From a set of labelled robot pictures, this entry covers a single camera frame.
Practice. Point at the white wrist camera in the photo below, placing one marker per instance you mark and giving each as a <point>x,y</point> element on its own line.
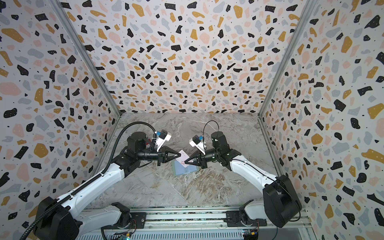
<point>199,143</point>
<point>161,137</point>

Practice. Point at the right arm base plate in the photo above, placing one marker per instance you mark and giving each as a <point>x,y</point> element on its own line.
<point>239,219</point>

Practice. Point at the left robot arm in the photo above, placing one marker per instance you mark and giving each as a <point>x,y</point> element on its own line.
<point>64,218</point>

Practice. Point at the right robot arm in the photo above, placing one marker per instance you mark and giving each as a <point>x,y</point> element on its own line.
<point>280,202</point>

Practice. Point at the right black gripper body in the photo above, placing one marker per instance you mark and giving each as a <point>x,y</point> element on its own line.
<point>202,158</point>

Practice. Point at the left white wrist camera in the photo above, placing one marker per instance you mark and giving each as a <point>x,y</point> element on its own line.
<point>161,137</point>

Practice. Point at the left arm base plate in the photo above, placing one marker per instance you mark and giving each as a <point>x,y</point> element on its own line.
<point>131,221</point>

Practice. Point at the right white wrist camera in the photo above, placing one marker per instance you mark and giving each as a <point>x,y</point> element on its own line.
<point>199,143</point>

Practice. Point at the aluminium front rail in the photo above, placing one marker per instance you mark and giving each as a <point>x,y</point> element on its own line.
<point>164,219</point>

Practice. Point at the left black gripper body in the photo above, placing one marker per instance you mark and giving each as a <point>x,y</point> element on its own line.
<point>161,156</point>

